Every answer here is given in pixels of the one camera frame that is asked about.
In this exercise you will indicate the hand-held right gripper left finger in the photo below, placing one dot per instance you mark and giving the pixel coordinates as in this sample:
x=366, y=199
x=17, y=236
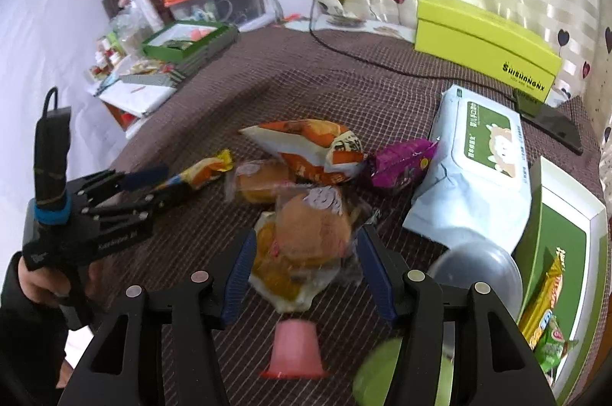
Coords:
x=239, y=272

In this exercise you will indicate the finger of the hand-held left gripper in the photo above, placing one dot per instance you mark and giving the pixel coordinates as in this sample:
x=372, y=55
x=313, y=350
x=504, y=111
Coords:
x=143, y=177
x=158, y=200

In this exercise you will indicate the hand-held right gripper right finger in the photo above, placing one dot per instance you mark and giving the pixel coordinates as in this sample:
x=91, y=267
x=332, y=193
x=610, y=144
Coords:
x=375, y=272

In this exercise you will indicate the yellow cake clear packet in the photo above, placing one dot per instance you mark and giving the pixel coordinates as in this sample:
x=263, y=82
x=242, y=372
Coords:
x=282, y=281

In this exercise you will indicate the yellow candy bar packet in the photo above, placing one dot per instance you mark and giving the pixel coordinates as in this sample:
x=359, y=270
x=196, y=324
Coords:
x=205, y=171

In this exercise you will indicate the small bun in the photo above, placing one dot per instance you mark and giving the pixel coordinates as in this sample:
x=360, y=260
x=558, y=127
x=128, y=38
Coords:
x=260, y=184

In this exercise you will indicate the pink jelly cup red lid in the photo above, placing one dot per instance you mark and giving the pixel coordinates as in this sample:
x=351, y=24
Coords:
x=295, y=351

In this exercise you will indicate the orange white pastry packet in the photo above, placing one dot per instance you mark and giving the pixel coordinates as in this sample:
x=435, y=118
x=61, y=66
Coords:
x=311, y=148

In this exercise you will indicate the green white cardboard box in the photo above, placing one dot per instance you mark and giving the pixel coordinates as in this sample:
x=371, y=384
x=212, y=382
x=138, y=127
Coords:
x=569, y=243

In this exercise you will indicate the person's left forearm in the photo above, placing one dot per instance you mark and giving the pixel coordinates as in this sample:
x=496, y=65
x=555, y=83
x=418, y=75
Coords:
x=24, y=348

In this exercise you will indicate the person's left hand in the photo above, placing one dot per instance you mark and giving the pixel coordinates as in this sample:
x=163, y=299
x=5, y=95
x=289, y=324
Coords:
x=38, y=289

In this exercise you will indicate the white papers stack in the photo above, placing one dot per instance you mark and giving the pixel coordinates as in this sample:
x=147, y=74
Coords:
x=136, y=93

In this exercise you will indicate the clear plastic bowl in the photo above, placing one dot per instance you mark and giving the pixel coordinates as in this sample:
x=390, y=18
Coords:
x=478, y=272

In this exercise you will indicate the green round lid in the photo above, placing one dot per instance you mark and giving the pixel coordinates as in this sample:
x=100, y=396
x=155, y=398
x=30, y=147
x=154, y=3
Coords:
x=377, y=375

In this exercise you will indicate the purple snack packet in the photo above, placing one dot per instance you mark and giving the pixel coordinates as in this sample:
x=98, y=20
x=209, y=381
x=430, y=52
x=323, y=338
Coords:
x=399, y=164

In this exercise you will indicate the green tray box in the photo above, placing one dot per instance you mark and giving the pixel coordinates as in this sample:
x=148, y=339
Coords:
x=191, y=40

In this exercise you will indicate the wet wipes pack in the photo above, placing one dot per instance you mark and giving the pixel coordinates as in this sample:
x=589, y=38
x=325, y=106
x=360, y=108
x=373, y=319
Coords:
x=478, y=162

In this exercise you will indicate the yellow snack bar blue print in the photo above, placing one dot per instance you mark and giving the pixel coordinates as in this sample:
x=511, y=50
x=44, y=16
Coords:
x=542, y=296

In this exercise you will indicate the glass jar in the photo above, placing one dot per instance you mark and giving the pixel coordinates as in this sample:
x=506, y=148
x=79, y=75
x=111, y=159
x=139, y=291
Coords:
x=111, y=0

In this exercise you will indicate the brown checked tablecloth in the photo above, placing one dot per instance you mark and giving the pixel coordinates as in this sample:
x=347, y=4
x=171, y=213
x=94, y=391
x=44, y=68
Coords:
x=334, y=86

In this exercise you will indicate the green snack packet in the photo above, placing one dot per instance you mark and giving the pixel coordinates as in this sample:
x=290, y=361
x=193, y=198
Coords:
x=554, y=344

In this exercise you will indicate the black smartphone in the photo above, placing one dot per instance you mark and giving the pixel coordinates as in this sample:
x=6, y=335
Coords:
x=552, y=124

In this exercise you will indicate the lime green box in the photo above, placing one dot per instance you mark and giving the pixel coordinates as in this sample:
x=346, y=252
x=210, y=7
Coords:
x=478, y=38

